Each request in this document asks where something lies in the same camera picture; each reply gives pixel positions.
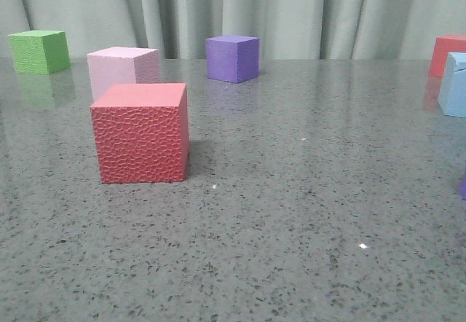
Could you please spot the light blue foam cube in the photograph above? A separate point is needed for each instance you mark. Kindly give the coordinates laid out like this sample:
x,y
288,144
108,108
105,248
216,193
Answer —
x,y
451,96

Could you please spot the purple foam cube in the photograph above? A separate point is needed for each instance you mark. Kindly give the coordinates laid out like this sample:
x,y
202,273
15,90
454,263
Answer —
x,y
232,58

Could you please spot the red textured foam cube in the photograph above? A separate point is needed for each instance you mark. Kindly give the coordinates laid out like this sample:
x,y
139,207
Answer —
x,y
141,132

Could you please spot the pink foam cube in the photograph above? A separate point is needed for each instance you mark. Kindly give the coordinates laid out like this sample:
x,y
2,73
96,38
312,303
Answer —
x,y
115,65

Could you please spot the grey-green curtain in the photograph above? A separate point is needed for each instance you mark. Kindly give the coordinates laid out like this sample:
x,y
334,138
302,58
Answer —
x,y
288,29

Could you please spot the green foam cube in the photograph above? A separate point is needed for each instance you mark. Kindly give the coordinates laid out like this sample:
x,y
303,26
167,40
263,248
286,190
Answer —
x,y
39,52

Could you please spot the purple cube at right edge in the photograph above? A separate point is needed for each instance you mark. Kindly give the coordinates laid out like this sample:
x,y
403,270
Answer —
x,y
462,187

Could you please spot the red foam cube far right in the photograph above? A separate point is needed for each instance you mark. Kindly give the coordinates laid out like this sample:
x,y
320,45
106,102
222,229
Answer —
x,y
443,46

